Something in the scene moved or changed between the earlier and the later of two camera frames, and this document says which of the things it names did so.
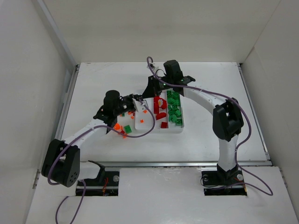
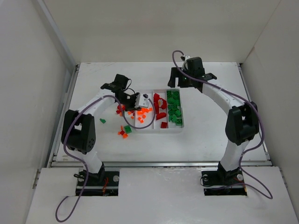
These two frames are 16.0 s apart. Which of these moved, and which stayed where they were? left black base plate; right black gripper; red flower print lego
Moved: right black gripper
Stayed: red flower print lego; left black base plate
